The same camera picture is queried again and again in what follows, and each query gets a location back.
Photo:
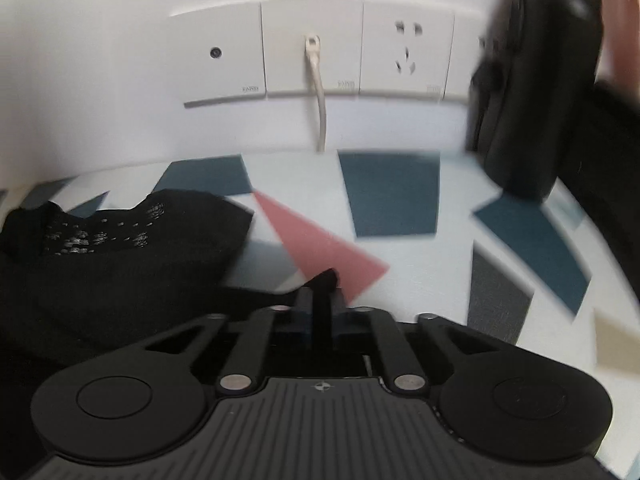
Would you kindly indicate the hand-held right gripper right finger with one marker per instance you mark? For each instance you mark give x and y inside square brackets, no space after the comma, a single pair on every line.
[395,350]

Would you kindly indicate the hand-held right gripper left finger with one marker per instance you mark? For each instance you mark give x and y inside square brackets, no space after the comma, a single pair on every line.
[252,345]

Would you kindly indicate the black garment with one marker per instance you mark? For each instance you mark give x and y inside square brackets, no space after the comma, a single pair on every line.
[125,270]

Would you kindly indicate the black water bottle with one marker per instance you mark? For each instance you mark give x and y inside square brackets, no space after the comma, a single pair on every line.
[535,85]

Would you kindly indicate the pink container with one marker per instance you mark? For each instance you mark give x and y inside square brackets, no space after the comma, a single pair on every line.
[625,20]

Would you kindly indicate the white wall plate with hole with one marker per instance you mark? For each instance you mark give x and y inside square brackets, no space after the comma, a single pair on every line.
[220,55]

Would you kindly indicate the white power wall socket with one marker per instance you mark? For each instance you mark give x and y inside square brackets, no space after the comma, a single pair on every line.
[407,50]
[465,60]

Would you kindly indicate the white network wall socket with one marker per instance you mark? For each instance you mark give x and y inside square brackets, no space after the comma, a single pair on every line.
[335,45]

